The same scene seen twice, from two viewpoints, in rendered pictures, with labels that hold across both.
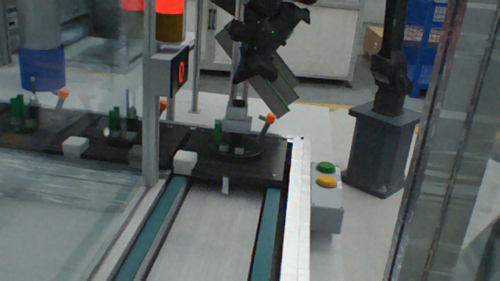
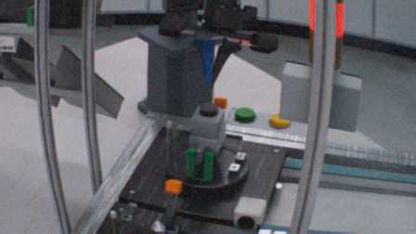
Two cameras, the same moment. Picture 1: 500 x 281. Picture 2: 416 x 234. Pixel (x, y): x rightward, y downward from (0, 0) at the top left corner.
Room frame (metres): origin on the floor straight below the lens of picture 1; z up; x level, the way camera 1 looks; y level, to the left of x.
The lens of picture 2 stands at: (0.92, 0.92, 1.60)
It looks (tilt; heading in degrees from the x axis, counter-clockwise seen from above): 30 degrees down; 280
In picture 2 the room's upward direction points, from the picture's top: 2 degrees clockwise
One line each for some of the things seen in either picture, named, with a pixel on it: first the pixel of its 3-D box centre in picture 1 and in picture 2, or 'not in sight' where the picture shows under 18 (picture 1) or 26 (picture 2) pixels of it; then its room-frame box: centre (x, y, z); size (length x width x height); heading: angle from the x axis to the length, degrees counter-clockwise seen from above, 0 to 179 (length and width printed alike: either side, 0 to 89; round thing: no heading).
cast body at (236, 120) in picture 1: (233, 115); (206, 129); (1.08, 0.03, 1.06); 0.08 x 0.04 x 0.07; 85
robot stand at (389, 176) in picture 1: (380, 147); (180, 72); (1.21, -0.35, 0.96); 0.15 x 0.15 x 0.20; 48
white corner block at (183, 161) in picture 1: (184, 162); (249, 214); (0.99, 0.13, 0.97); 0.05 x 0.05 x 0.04; 85
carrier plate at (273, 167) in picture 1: (234, 154); (206, 176); (1.08, 0.02, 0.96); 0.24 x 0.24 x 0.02; 85
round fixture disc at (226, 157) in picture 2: (235, 147); (207, 167); (1.08, 0.02, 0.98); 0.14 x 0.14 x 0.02
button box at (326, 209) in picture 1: (324, 194); (278, 136); (0.97, -0.18, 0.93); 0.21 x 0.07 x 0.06; 175
